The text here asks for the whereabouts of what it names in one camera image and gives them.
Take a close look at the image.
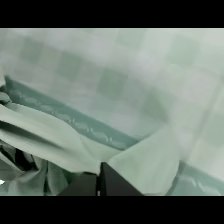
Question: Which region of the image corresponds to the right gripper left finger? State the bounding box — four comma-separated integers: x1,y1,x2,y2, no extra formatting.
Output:
58,172,99,197

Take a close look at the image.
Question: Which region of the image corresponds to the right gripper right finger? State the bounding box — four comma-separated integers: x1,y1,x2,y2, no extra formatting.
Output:
98,161,144,197

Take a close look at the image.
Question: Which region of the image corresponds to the pale green garment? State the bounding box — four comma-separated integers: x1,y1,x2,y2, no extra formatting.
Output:
0,74,183,197

